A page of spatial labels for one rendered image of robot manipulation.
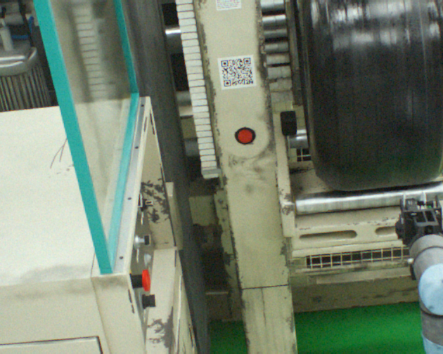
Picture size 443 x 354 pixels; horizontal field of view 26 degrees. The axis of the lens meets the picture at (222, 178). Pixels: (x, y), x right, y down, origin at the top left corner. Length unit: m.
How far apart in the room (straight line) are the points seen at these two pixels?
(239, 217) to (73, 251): 0.79
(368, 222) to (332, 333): 1.04
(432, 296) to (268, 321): 0.88
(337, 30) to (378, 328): 1.50
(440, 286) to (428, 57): 0.47
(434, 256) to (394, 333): 1.46
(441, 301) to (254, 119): 0.67
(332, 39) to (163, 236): 0.56
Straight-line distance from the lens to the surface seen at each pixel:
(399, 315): 3.18
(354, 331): 3.13
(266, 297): 2.38
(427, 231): 1.76
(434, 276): 1.63
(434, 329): 1.69
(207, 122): 2.09
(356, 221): 2.14
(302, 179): 2.39
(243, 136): 2.09
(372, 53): 1.83
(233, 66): 2.01
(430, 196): 2.14
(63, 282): 1.45
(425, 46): 1.85
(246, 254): 2.29
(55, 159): 1.74
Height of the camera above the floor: 2.15
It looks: 34 degrees down
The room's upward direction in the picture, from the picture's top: 8 degrees counter-clockwise
